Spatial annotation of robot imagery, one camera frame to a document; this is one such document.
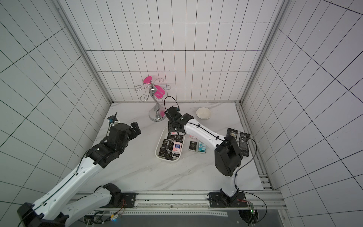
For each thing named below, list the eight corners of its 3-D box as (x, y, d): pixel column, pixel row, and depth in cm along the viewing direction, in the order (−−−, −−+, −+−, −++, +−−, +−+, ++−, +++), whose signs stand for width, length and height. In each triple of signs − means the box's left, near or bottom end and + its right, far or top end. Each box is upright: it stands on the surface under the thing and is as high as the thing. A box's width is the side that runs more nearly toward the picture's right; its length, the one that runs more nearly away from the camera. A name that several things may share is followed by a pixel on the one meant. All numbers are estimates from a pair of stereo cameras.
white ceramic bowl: (196, 119, 109) (197, 116, 106) (196, 110, 114) (196, 107, 111) (210, 119, 109) (211, 116, 106) (209, 110, 114) (210, 107, 111)
